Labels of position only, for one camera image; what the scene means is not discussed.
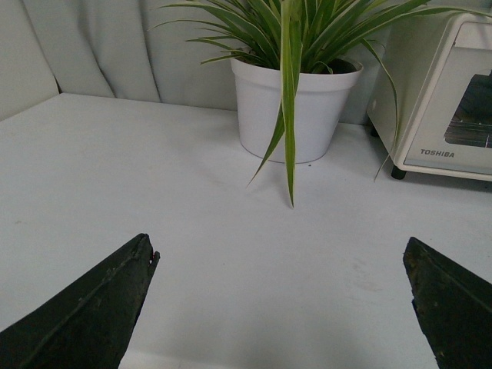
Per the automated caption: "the cream Toshiba toaster oven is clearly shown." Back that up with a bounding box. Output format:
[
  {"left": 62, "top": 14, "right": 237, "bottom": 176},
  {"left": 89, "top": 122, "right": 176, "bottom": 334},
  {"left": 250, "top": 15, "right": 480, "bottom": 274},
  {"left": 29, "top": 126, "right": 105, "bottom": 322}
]
[{"left": 367, "top": 13, "right": 491, "bottom": 181}]

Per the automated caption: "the grey fabric curtain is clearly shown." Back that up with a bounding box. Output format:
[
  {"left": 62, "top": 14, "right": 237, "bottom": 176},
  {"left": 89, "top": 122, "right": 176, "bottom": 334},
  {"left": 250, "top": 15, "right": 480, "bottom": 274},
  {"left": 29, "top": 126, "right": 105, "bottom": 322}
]
[{"left": 0, "top": 0, "right": 492, "bottom": 126}]

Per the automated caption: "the green striped spider plant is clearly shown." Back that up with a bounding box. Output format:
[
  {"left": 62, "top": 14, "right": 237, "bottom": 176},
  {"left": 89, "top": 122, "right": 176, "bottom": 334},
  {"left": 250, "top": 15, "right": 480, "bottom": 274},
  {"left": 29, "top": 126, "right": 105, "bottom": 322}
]
[{"left": 172, "top": 1, "right": 491, "bottom": 198}]

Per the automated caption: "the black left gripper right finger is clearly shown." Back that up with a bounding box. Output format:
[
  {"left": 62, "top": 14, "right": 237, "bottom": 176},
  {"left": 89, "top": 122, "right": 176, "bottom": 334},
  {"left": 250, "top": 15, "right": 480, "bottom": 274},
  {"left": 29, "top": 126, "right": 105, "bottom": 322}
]
[{"left": 403, "top": 237, "right": 491, "bottom": 368}]

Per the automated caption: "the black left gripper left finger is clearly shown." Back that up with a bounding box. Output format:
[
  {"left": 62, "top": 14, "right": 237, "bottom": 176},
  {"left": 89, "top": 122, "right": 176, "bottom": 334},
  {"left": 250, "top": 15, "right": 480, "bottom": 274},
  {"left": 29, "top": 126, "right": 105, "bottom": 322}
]
[{"left": 1, "top": 234, "right": 160, "bottom": 368}]

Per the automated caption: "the white plastic flower pot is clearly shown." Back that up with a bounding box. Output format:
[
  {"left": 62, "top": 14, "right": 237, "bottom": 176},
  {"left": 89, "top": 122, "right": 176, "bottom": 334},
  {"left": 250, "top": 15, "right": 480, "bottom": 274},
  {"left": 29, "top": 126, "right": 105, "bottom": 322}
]
[{"left": 231, "top": 59, "right": 364, "bottom": 164}]

